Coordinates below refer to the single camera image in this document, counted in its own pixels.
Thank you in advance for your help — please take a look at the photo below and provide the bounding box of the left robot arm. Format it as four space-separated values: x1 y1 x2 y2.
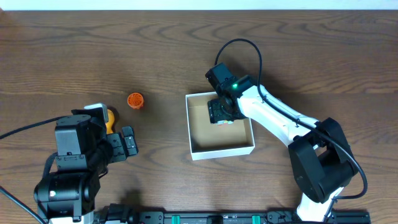
34 114 138 222

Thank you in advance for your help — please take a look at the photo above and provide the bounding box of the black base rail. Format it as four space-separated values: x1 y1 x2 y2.
93 203 371 224

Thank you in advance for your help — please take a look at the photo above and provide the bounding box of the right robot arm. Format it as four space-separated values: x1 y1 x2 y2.
205 63 358 222

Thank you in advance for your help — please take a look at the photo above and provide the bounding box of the orange round cap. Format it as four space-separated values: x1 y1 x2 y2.
127 92 144 110

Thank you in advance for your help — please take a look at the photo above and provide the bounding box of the white cardboard box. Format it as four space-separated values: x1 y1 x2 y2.
185 92 255 161

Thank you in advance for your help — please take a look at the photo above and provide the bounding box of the red toy truck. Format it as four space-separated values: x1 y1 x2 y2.
216 120 234 126

